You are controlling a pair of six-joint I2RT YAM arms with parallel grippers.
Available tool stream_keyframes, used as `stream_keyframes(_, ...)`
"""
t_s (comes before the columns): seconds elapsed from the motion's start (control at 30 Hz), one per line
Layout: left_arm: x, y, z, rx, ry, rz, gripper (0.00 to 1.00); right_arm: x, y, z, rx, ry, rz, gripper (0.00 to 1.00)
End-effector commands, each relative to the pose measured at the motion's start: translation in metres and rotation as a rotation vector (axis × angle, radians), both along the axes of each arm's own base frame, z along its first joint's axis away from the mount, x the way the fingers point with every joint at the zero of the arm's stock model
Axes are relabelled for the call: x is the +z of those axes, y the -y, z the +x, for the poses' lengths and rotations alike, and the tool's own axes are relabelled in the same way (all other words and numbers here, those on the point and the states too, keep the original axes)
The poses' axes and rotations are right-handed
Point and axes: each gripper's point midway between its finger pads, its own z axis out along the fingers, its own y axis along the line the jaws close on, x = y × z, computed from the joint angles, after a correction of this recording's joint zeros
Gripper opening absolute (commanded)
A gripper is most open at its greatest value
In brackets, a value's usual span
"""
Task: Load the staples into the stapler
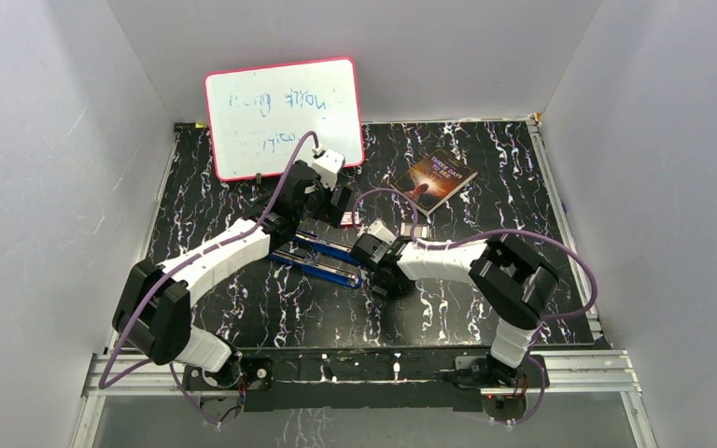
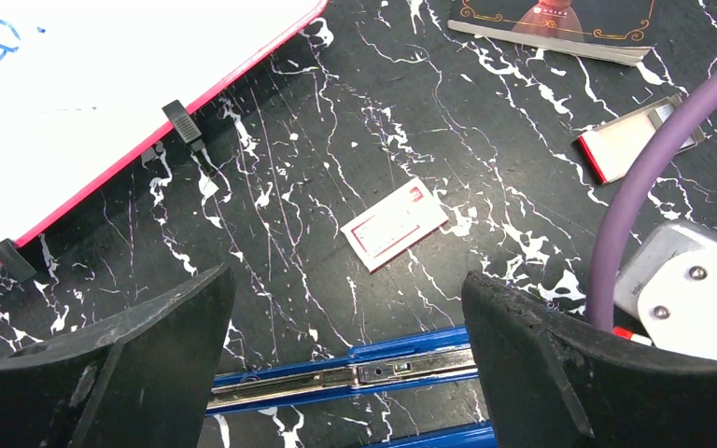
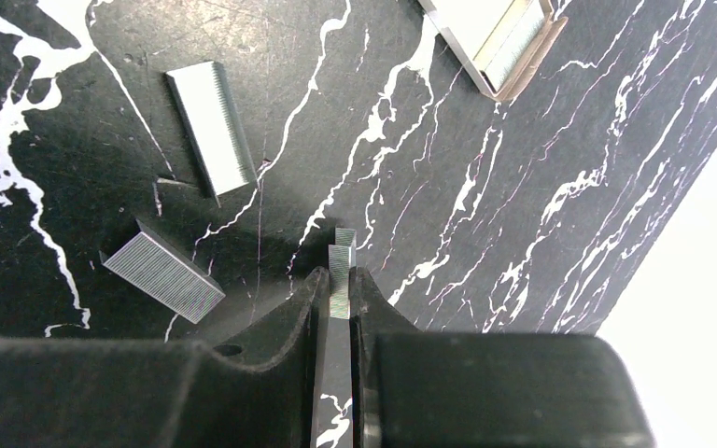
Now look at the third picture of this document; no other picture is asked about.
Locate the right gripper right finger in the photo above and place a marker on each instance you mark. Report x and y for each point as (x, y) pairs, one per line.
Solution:
(416, 388)

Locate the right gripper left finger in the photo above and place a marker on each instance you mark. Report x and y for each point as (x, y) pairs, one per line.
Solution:
(257, 389)

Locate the grey staple strip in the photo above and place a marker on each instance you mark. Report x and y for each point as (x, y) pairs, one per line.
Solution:
(146, 260)
(342, 258)
(205, 104)

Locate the staple box tray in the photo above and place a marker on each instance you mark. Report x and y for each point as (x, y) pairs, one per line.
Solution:
(465, 26)

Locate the staple strip inside tray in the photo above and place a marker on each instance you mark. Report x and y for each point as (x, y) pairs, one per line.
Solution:
(517, 26)

